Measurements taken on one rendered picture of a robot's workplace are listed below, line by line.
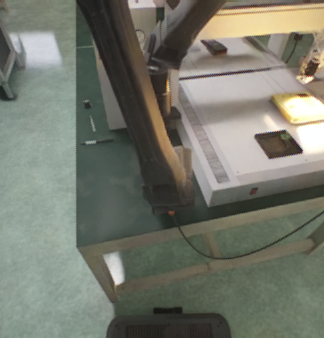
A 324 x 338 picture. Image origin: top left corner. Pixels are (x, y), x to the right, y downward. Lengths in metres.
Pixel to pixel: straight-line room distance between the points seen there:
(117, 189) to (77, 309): 0.84
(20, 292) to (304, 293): 1.56
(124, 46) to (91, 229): 0.61
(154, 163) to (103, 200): 0.51
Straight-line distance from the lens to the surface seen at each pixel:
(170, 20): 0.56
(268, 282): 1.66
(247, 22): 1.01
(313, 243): 1.69
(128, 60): 0.36
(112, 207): 0.87
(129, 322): 1.24
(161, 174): 0.42
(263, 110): 1.14
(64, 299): 1.60
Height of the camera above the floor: 1.48
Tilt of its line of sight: 49 degrees down
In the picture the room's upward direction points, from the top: 1 degrees clockwise
